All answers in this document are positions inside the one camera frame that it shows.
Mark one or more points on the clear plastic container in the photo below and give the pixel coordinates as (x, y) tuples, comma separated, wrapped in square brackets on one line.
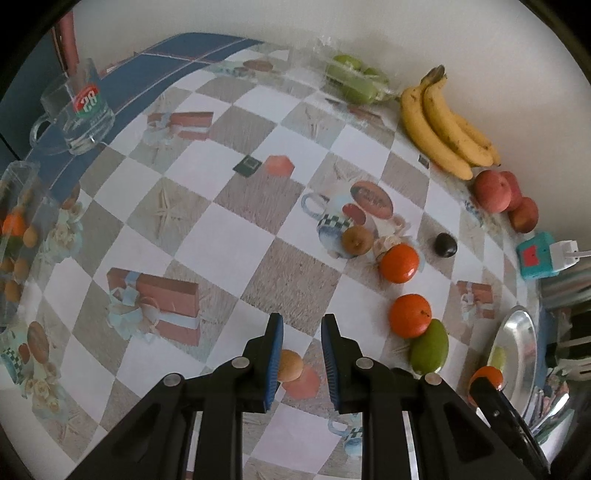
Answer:
[(18, 258)]

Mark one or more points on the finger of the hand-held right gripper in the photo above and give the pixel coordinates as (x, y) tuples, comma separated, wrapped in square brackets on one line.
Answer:
[(503, 410)]

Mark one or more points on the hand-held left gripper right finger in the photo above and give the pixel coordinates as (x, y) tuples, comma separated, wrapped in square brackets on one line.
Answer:
[(330, 364)]

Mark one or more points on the stainless steel bowl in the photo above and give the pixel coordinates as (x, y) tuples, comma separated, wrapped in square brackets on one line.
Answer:
[(517, 337)]

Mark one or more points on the white power strip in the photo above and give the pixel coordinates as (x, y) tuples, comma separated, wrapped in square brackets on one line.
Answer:
[(564, 253)]

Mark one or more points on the red apple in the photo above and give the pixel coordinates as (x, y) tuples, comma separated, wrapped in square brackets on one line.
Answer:
[(516, 187), (490, 191), (525, 216)]

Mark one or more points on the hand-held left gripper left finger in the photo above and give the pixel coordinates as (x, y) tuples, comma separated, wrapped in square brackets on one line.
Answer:
[(273, 360)]

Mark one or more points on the small yellow-brown loquat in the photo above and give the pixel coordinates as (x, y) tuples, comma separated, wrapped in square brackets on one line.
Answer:
[(292, 364)]

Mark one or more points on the orange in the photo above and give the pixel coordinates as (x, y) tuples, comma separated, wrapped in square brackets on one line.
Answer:
[(399, 263), (410, 316), (489, 374)]

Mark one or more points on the bag of green fruits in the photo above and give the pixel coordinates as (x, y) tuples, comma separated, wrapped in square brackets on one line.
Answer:
[(355, 87)]

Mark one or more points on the green mango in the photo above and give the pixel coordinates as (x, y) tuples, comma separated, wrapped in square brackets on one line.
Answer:
[(429, 346)]

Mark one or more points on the checkered printed tablecloth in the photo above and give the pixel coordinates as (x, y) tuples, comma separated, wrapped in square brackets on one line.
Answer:
[(231, 240)]

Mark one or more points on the reddish brown post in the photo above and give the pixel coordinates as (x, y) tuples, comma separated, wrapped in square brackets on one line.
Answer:
[(69, 41)]

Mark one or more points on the yellow banana bunch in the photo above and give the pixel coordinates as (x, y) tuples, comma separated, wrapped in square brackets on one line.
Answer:
[(429, 134)]

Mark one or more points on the brown kiwi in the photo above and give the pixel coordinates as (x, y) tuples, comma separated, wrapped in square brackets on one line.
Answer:
[(357, 239)]

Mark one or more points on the glass mug with label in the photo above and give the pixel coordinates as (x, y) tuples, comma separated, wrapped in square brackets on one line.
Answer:
[(87, 124)]

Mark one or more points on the teal plastic box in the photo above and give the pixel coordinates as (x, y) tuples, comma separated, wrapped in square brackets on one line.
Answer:
[(533, 258)]

